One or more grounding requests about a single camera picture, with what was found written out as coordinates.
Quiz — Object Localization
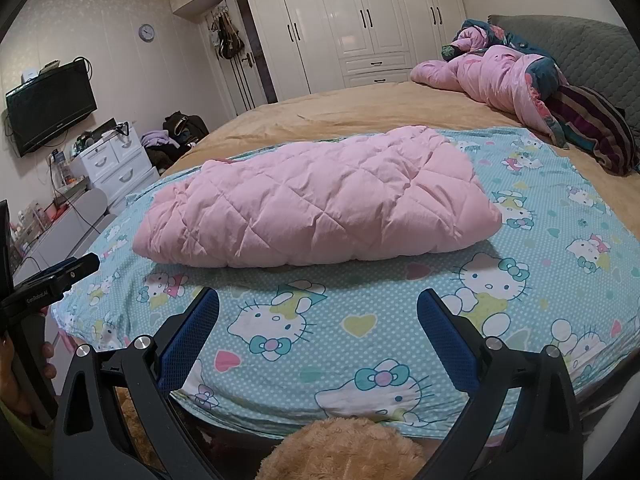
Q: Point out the grey quilted headboard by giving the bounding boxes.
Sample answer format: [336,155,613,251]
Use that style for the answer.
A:
[487,14,640,131]

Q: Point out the black television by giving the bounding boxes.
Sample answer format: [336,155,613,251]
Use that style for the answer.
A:
[5,60,98,158]

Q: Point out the cartoon cat printed blanket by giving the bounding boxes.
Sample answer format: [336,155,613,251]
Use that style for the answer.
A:
[52,127,640,436]

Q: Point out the person's left forearm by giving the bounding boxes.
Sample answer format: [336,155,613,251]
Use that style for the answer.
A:
[0,405,56,480]

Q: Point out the black bag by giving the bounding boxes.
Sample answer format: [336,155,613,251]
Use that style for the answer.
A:
[162,112,210,148]

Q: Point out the crumpled pink duvet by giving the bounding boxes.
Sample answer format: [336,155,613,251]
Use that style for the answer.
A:
[410,20,571,148]

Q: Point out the white drawer chest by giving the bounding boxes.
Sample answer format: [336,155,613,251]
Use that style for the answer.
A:
[70,122,161,216]

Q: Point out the dark striped pillow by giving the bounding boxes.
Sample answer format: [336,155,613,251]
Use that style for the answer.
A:
[547,85,640,176]

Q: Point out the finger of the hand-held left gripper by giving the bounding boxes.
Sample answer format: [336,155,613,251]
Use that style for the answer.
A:
[47,252,101,287]

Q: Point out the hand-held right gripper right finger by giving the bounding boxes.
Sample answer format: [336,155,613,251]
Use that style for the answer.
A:
[416,288,583,480]

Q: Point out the pink quilted jacket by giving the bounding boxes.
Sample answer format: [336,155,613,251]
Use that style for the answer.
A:
[134,126,502,266]

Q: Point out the white door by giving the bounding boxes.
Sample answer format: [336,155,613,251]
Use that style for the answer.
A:
[204,0,278,117]

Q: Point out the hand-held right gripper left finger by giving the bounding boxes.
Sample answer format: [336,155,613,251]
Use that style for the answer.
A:
[52,287,221,480]

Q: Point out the purple clothes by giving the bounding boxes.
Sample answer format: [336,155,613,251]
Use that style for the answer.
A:
[141,130,173,150]

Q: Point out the grey rounded cabinet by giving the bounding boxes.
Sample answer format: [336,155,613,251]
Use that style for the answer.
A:
[10,190,118,286]

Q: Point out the bed with tan sheet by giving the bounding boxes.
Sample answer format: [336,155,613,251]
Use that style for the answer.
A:
[162,79,640,241]

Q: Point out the person's left hand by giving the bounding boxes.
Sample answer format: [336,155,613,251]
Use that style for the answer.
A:
[0,335,59,423]

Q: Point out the white wardrobe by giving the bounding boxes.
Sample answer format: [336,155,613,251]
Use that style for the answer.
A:
[167,0,468,106]

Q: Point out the hanging bags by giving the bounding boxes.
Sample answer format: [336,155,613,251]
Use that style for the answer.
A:
[212,10,246,59]

